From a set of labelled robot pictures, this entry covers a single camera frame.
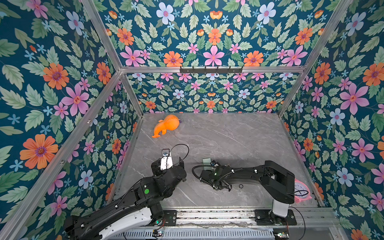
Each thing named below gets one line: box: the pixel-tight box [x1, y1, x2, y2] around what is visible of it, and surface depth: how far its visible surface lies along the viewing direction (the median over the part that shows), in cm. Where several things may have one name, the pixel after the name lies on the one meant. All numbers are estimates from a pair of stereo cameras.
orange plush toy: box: [151, 114, 180, 138], surface depth 108 cm
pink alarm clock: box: [294, 179, 313, 203], surface depth 82 cm
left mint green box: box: [202, 157, 212, 166], surface depth 93 cm
